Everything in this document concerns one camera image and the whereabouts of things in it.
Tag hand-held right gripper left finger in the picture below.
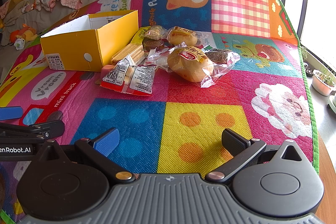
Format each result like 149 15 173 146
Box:
39 128 134 184

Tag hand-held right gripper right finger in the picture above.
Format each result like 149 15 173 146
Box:
205 129 303 184

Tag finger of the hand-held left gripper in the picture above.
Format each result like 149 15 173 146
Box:
0 106 24 121
0 120 65 141

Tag yellow cardboard box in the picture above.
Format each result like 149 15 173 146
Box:
40 9 139 72

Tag dark snack packet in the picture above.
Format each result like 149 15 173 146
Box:
205 47 240 66

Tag bread bun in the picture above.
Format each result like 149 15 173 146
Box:
166 26 203 46
147 45 231 88

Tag clear biscuit packet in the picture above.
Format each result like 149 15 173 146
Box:
110 43 148 66

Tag round brown snack packet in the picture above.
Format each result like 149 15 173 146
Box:
142 39 165 53

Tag yellow snack packet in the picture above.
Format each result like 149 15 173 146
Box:
130 27 152 47

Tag puffed rice snack packet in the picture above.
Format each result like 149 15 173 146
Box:
144 25 166 40

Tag colourful cartoon play mat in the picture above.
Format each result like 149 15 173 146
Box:
0 0 321 224

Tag orange plush toy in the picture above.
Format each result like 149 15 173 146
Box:
10 24 39 42

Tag beige cloth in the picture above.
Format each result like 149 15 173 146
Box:
4 0 36 28

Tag wooden table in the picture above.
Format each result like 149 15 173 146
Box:
312 132 336 224

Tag small dark plant pots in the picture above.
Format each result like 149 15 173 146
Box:
301 46 315 78

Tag pink cloth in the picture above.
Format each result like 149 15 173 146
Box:
0 0 28 20

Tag floral baby clothes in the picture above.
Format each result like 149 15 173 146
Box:
34 0 57 12

